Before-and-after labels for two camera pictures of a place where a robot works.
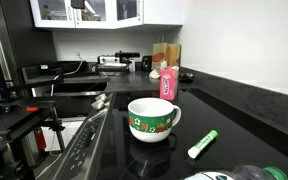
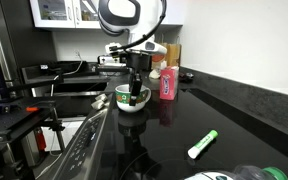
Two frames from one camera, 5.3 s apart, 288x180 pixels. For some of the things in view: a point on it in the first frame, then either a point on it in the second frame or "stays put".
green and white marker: [194, 151] stays put
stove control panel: [79, 162] stays put
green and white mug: [151, 120] to [122, 94]
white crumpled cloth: [155, 73] stays put
